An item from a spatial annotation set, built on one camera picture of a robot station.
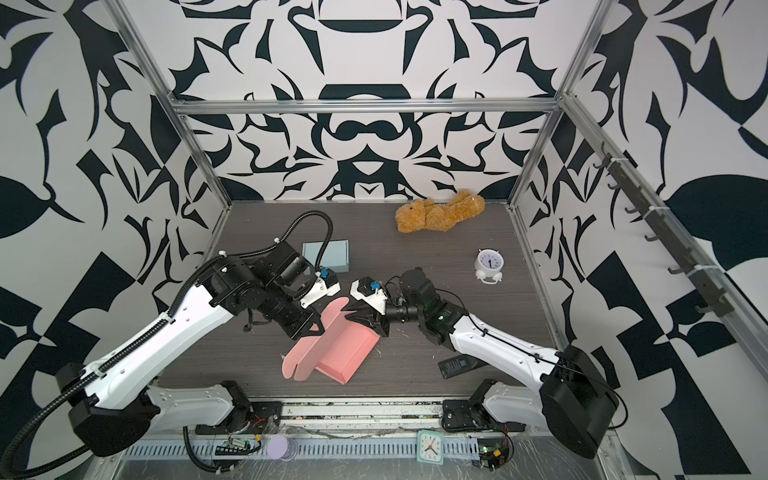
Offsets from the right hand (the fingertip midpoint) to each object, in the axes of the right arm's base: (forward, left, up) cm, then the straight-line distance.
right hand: (350, 312), depth 71 cm
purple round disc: (-25, +14, -10) cm, 30 cm away
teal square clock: (-25, -18, -18) cm, 35 cm away
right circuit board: (-26, -33, -22) cm, 47 cm away
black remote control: (-6, -28, -20) cm, 35 cm away
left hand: (-4, +6, +3) cm, 8 cm away
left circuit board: (-24, +29, -22) cm, 43 cm away
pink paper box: (-5, +4, -15) cm, 16 cm away
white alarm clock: (+24, -42, -18) cm, 52 cm away
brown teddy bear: (+41, -20, -12) cm, 47 cm away
